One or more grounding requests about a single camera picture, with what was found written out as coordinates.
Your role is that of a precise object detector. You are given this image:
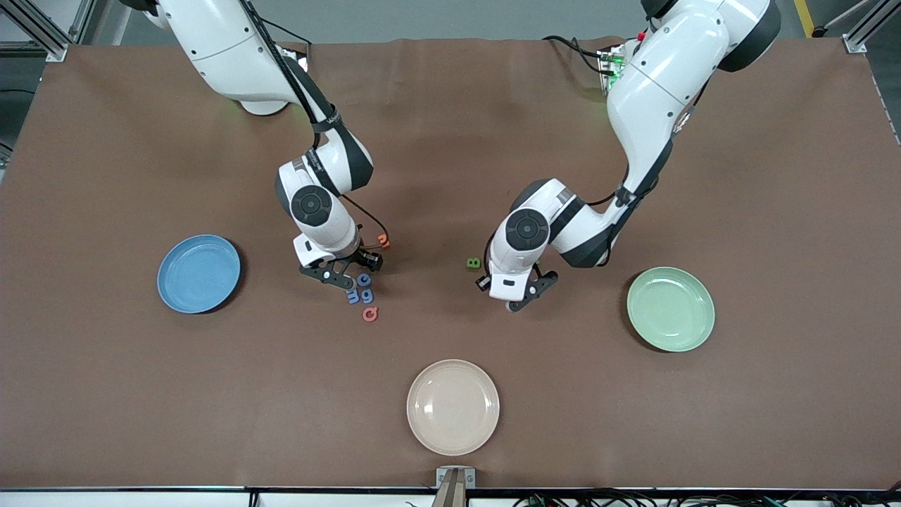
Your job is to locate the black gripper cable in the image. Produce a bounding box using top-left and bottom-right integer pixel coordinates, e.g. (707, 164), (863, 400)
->
(239, 0), (390, 261)
(531, 77), (712, 282)

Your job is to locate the white table edge rail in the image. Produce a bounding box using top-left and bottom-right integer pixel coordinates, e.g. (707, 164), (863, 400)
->
(0, 488), (901, 507)

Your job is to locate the beige plate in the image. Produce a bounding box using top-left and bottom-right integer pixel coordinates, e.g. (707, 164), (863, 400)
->
(406, 359), (501, 457)

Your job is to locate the green plate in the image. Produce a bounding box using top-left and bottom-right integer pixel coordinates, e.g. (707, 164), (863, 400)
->
(626, 266), (716, 353)

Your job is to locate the black base cable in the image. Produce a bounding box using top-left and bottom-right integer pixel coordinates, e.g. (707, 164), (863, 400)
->
(541, 34), (607, 75)
(271, 21), (314, 54)

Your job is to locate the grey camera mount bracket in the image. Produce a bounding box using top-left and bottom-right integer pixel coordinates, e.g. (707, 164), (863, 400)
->
(431, 466), (477, 507)

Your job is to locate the aluminium frame profile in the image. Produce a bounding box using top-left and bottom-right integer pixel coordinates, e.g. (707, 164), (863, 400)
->
(0, 0), (96, 63)
(841, 0), (901, 54)

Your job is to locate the blue plate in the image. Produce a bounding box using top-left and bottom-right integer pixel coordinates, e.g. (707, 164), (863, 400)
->
(156, 234), (242, 315)

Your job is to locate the black cable bundle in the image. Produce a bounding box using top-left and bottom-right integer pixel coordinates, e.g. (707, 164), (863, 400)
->
(510, 488), (901, 507)

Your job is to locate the brown table cover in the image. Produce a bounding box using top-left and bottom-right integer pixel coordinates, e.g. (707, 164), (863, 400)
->
(0, 37), (901, 492)

